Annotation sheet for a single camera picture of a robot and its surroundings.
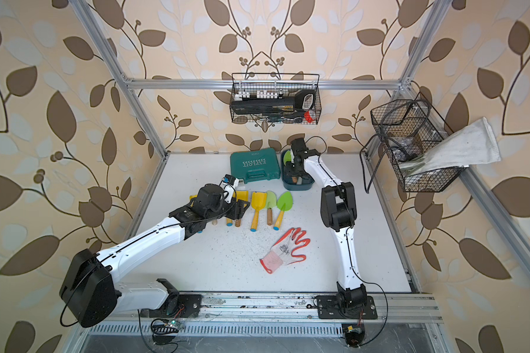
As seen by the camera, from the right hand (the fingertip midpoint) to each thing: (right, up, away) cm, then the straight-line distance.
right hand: (293, 171), depth 106 cm
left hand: (-20, -12, -25) cm, 34 cm away
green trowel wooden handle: (0, -4, -4) cm, 6 cm away
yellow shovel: (-16, -14, -4) cm, 22 cm away
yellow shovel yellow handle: (-29, -22, -12) cm, 38 cm away
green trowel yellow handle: (-4, -15, -4) cm, 16 cm away
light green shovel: (-11, -14, -4) cm, 18 cm away
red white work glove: (-6, -33, -20) cm, 39 cm away
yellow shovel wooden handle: (-25, -22, -13) cm, 36 cm away
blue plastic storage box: (+1, -6, -3) cm, 7 cm away
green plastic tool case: (-17, +3, +3) cm, 17 cm away
